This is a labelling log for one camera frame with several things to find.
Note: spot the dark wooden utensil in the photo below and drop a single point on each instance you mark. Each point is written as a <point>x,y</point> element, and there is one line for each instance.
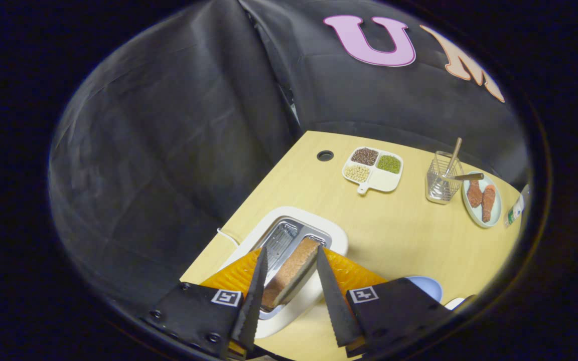
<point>469,176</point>

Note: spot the white divided dish with beans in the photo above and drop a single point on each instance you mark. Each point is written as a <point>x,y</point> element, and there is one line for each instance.
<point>383,180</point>

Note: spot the brown meat patty orange edge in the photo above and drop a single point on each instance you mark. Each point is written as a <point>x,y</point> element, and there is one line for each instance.
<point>488,204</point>

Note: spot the light wooden utensil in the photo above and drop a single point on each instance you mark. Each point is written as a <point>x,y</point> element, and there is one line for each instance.
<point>454,153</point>

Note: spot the black backdrop cloth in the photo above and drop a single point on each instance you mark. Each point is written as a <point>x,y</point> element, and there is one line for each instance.
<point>168,150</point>

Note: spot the plain bread slice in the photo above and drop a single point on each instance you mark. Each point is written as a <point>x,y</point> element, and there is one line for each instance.
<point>294,265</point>

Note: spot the blue plate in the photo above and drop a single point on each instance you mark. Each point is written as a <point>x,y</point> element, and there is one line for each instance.
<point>429,287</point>

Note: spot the white plate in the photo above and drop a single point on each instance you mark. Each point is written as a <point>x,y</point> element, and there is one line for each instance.
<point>454,303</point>

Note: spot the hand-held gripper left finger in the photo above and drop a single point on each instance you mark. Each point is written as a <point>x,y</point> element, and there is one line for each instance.
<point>253,301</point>

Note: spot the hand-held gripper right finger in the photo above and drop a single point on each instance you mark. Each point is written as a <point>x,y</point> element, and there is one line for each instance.
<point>336,301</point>

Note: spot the pale green plate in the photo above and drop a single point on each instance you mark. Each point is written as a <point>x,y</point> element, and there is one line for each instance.
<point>472,213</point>

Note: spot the clear water bottle green cap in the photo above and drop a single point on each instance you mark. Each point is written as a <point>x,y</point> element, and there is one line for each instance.
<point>516,210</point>

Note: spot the white toaster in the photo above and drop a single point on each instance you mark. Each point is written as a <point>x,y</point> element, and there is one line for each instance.
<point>330,233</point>

